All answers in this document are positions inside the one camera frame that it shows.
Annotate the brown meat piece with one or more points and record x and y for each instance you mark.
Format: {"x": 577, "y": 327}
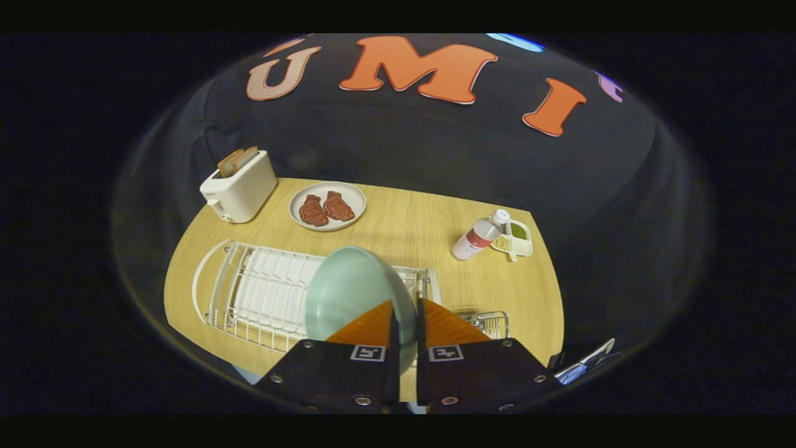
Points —
{"x": 339, "y": 206}
{"x": 312, "y": 210}

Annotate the black backdrop cloth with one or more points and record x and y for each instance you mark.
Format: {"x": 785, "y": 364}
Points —
{"x": 404, "y": 143}

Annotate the clear water bottle red label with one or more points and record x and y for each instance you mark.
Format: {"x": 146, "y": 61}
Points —
{"x": 476, "y": 239}

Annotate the white round plate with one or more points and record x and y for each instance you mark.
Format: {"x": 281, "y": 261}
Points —
{"x": 354, "y": 196}

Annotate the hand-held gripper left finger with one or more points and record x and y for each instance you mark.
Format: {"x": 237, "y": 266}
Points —
{"x": 336, "y": 373}

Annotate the brown toast slice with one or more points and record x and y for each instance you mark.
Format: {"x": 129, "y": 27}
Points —
{"x": 244, "y": 157}
{"x": 227, "y": 163}

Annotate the white toaster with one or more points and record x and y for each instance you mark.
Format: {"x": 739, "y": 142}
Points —
{"x": 242, "y": 190}

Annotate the light green plate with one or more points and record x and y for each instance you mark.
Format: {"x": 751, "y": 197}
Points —
{"x": 351, "y": 289}

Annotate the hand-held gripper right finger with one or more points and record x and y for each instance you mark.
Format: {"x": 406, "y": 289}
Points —
{"x": 479, "y": 373}

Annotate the white divided dish with beans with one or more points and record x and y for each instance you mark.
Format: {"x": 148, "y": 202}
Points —
{"x": 521, "y": 239}

